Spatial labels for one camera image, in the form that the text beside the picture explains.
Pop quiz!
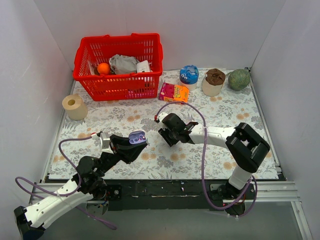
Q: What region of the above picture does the purple earbud case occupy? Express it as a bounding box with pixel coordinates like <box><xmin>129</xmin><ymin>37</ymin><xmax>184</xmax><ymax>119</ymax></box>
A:
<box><xmin>128</xmin><ymin>130</ymin><xmax>147</xmax><ymax>145</ymax></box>

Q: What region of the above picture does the purple earbud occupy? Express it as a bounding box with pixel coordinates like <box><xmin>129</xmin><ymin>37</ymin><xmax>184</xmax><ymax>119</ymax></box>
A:
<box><xmin>139</xmin><ymin>135</ymin><xmax>146</xmax><ymax>141</ymax></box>

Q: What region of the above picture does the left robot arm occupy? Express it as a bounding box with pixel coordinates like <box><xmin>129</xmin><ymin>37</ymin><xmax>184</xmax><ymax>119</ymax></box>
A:
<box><xmin>14</xmin><ymin>130</ymin><xmax>148</xmax><ymax>240</ymax></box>

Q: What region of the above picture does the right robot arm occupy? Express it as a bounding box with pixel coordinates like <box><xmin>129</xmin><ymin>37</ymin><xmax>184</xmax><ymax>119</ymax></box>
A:
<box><xmin>155</xmin><ymin>112</ymin><xmax>271</xmax><ymax>199</ymax></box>

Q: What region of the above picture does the pink orange candy box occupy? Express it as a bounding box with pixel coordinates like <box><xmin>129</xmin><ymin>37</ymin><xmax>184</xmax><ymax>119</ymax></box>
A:
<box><xmin>158</xmin><ymin>82</ymin><xmax>190</xmax><ymax>103</ymax></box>

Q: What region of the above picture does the beige paper roll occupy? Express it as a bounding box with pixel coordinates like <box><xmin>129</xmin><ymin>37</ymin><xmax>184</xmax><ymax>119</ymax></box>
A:
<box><xmin>62</xmin><ymin>93</ymin><xmax>88</xmax><ymax>121</ymax></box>

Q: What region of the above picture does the blue wrapped paper roll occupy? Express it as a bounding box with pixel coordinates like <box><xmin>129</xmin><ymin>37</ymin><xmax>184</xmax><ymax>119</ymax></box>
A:
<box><xmin>179</xmin><ymin>65</ymin><xmax>199</xmax><ymax>91</ymax></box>

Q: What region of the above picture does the brown topped paper roll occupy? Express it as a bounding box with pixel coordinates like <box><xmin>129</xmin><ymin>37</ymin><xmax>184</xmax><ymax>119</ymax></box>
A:
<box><xmin>201</xmin><ymin>68</ymin><xmax>226</xmax><ymax>97</ymax></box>

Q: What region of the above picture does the white box in basket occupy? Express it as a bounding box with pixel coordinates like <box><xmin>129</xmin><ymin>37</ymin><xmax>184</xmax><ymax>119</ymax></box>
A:
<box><xmin>136</xmin><ymin>60</ymin><xmax>152</xmax><ymax>73</ymax></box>

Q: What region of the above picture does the red plastic shopping basket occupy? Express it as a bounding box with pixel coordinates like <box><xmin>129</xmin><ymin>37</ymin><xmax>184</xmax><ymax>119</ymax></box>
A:
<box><xmin>73</xmin><ymin>33</ymin><xmax>163</xmax><ymax>101</ymax></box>

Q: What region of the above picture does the orange fruit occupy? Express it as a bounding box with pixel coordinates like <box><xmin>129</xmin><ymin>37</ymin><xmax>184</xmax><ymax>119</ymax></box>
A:
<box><xmin>97</xmin><ymin>62</ymin><xmax>111</xmax><ymax>75</ymax></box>

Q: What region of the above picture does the green melon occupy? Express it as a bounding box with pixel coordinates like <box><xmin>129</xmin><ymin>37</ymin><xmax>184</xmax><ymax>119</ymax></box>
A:
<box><xmin>228</xmin><ymin>69</ymin><xmax>251</xmax><ymax>91</ymax></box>

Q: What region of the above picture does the crumpled grey cloth bag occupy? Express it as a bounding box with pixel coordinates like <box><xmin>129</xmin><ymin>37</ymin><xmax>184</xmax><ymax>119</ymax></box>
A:
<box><xmin>108</xmin><ymin>54</ymin><xmax>140</xmax><ymax>75</ymax></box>

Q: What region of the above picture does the clear snack bag in basket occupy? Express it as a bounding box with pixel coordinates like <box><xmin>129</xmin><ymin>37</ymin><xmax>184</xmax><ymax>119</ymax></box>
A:
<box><xmin>87</xmin><ymin>60</ymin><xmax>100</xmax><ymax>76</ymax></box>

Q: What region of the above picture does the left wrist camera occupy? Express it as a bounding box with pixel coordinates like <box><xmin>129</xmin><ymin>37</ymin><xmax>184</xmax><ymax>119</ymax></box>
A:
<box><xmin>91</xmin><ymin>131</ymin><xmax>113</xmax><ymax>154</ymax></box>

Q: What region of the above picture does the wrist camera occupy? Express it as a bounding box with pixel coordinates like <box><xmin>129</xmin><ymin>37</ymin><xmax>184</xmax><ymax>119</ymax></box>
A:
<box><xmin>154</xmin><ymin>112</ymin><xmax>169</xmax><ymax>124</ymax></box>
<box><xmin>91</xmin><ymin>131</ymin><xmax>113</xmax><ymax>154</ymax></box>

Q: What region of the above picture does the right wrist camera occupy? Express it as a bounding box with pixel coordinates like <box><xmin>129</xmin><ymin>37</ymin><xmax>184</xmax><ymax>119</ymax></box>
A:
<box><xmin>154</xmin><ymin>112</ymin><xmax>169</xmax><ymax>124</ymax></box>

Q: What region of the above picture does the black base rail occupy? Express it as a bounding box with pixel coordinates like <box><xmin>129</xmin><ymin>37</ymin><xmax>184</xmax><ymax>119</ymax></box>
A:
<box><xmin>77</xmin><ymin>178</ymin><xmax>251</xmax><ymax>212</ymax></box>

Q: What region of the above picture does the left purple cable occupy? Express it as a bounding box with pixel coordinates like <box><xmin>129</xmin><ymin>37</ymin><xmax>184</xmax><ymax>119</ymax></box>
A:
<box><xmin>14</xmin><ymin>136</ymin><xmax>118</xmax><ymax>231</ymax></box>

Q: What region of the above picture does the purple cable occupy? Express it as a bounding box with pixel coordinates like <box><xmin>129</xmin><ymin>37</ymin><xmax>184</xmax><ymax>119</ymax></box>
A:
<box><xmin>14</xmin><ymin>136</ymin><xmax>118</xmax><ymax>231</ymax></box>
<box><xmin>156</xmin><ymin>101</ymin><xmax>258</xmax><ymax>217</ymax></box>

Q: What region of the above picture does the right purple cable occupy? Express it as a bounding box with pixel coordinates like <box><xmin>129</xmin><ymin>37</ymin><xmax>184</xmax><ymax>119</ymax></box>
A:
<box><xmin>156</xmin><ymin>101</ymin><xmax>258</xmax><ymax>217</ymax></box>

